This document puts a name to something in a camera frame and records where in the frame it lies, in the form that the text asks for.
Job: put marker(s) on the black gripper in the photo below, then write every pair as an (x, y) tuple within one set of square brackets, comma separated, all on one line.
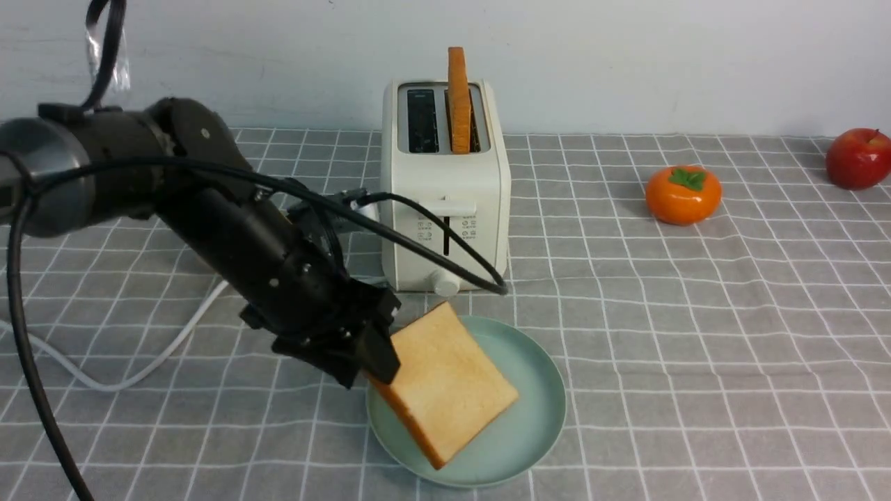
[(342, 338)]

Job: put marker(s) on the toasted bread slice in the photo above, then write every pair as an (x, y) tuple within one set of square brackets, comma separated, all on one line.
[(447, 389), (459, 100)]

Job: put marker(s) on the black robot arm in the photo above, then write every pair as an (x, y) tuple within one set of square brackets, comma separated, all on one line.
[(288, 266)]

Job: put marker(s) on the light green round plate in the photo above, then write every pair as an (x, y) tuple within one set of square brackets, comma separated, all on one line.
[(520, 438)]

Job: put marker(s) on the cream white toaster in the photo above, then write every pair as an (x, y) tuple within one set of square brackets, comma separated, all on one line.
[(469, 192)]

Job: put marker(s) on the orange persimmon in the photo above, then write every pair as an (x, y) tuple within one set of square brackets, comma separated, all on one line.
[(683, 194)]

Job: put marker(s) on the grey checked tablecloth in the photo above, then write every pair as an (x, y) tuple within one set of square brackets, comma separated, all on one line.
[(745, 357)]

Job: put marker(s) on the red apple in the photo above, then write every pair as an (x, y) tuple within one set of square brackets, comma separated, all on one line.
[(858, 159)]

